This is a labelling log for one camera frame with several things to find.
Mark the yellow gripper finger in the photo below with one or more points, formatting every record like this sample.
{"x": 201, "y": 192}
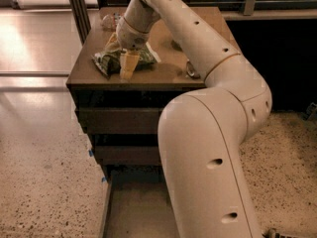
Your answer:
{"x": 128, "y": 64}
{"x": 112, "y": 45}

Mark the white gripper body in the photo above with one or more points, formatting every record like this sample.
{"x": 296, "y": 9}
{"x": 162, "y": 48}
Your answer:
{"x": 130, "y": 35}

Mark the green jalapeno chip bag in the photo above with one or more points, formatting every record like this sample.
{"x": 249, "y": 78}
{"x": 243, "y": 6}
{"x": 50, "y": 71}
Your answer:
{"x": 109, "y": 63}

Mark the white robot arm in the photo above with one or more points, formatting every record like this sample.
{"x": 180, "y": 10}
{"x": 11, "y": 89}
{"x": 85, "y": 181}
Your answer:
{"x": 200, "y": 131}

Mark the brown drawer cabinet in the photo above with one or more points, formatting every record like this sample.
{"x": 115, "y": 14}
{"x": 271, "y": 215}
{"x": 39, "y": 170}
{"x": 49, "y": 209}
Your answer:
{"x": 151, "y": 86}

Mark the top drawer front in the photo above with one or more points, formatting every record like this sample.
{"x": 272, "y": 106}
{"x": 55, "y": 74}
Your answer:
{"x": 119, "y": 120}

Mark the middle drawer front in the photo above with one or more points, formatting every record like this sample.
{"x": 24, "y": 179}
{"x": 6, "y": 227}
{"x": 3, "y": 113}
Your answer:
{"x": 127, "y": 155}

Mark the open bottom drawer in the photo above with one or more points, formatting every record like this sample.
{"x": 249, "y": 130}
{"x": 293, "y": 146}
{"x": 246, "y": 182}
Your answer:
{"x": 137, "y": 204}

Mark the clear plastic water bottle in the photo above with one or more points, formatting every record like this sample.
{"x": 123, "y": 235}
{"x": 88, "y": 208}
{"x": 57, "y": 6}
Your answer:
{"x": 110, "y": 21}

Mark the white soda can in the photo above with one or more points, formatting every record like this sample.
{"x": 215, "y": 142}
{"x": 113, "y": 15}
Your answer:
{"x": 190, "y": 70}

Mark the power strip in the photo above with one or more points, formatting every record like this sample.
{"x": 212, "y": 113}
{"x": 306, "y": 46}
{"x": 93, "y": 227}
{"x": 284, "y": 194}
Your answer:
{"x": 273, "y": 233}

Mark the dark vertical post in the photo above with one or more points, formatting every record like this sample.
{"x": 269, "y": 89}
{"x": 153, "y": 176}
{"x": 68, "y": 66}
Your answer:
{"x": 80, "y": 15}

